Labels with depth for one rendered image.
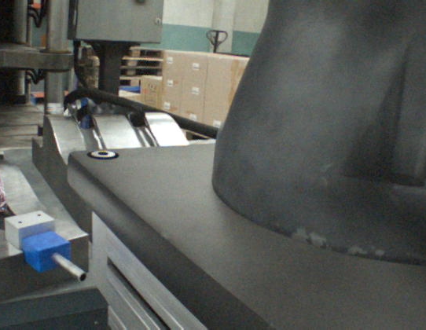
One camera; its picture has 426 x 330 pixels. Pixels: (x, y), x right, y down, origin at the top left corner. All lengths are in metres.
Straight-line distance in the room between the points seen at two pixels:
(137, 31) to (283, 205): 1.41
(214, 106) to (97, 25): 3.36
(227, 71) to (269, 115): 4.45
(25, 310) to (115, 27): 1.09
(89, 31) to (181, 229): 1.35
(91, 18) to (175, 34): 7.12
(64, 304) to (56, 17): 0.90
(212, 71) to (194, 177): 4.58
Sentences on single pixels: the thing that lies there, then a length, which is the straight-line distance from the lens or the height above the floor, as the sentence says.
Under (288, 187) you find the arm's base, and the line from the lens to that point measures 0.16.
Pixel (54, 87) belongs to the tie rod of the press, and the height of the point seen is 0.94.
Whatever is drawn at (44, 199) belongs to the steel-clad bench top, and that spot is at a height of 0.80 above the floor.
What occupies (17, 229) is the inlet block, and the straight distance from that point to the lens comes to 0.56.
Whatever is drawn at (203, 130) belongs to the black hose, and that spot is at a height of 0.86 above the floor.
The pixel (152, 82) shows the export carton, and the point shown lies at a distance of 6.13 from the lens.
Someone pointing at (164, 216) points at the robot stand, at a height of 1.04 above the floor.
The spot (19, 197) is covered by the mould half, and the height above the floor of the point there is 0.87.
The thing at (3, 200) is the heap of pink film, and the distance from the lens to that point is 0.68.
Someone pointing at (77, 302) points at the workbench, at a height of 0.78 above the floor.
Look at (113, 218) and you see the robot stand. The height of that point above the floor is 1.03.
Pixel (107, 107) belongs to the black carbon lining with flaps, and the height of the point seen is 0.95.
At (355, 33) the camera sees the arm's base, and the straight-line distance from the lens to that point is 0.16.
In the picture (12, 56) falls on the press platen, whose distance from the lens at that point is 1.37.
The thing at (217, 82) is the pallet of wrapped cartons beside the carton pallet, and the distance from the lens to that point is 4.73.
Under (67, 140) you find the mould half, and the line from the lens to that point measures 0.87.
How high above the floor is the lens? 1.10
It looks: 14 degrees down
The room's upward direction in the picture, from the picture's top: 5 degrees clockwise
